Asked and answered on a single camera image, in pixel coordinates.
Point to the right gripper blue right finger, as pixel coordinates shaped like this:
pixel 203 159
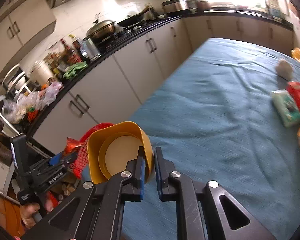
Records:
pixel 204 210

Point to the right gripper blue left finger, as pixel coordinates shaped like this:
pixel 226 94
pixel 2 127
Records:
pixel 94 211

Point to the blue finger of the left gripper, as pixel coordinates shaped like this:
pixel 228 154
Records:
pixel 61 159

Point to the dark red snack bag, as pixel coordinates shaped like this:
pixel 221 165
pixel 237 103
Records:
pixel 72 145

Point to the yellow plastic bowl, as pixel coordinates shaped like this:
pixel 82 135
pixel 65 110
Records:
pixel 110 149

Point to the teal cartoon tissue pack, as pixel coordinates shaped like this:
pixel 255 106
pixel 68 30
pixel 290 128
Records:
pixel 286 107

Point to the person's left hand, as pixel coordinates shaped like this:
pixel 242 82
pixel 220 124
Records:
pixel 27 213

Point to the counter plastic bags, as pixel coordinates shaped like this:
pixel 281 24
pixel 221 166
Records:
pixel 15 111

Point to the white rice cooker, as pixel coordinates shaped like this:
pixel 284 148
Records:
pixel 41 73

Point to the green cloth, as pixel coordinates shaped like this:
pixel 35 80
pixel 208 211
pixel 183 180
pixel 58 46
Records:
pixel 74 69

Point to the blue tablecloth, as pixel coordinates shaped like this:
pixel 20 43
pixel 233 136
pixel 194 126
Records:
pixel 215 120

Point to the red label sauce bottle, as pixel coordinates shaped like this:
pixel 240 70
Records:
pixel 69 56

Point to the steel kettle on counter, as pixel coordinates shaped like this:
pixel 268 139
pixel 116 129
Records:
pixel 89 50

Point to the dark sauce bottle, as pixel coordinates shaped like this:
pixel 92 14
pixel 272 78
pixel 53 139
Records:
pixel 76 42

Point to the lidded steel wok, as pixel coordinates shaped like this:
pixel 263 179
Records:
pixel 100 30

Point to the black frying pan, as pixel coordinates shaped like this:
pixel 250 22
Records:
pixel 134 19

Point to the yellow plastic bag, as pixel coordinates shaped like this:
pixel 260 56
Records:
pixel 296 53

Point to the silver rice cooker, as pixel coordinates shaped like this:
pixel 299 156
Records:
pixel 172 6

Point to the brown pot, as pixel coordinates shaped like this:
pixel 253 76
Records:
pixel 202 5

